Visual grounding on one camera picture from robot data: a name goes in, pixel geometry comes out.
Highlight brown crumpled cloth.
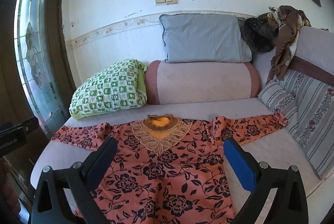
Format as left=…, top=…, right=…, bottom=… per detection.
left=267, top=6, right=311, bottom=81

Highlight green white checkered pillow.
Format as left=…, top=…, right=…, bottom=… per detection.
left=69, top=59, right=147, bottom=120

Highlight pink sofa backrest cushion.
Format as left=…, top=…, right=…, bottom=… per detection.
left=288, top=27, right=334, bottom=86

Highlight grey blue pillow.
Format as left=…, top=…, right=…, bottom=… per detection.
left=159, top=13, right=252, bottom=63

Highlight black furry cushion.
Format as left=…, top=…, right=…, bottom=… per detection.
left=243, top=13, right=278, bottom=53

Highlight pink quilted bolster cushion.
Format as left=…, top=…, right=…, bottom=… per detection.
left=144, top=60, right=261, bottom=105

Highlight stained glass wooden door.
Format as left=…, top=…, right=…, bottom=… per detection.
left=1, top=0, right=75, bottom=138

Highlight orange black floral blouse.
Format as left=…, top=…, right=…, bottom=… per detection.
left=54, top=112, right=288, bottom=223

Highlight striped floral pillow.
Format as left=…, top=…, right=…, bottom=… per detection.
left=258, top=70, right=333, bottom=180

